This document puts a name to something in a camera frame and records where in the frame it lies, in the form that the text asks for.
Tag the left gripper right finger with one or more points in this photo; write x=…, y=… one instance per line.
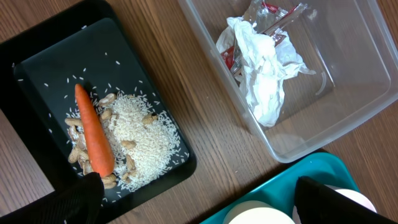
x=317, y=203

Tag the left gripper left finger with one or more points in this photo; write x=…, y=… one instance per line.
x=79, y=203

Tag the pink bowl with peanuts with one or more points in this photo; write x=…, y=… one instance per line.
x=351, y=194

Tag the orange carrot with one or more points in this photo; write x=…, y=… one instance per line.
x=99, y=150

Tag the white bowl with rice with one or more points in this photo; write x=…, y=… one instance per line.
x=256, y=212

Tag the rice and peanut pile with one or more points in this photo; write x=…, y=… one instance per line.
x=145, y=144

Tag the small white tissue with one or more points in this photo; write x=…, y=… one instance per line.
x=261, y=82

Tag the large white tissue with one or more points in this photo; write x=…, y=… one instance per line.
x=286, y=54

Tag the red snack wrapper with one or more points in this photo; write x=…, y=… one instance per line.
x=265, y=19

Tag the teal serving tray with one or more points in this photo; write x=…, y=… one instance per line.
x=278, y=192

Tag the black plastic tray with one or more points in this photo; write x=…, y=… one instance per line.
x=39, y=69

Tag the clear plastic bin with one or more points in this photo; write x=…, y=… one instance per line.
x=346, y=43

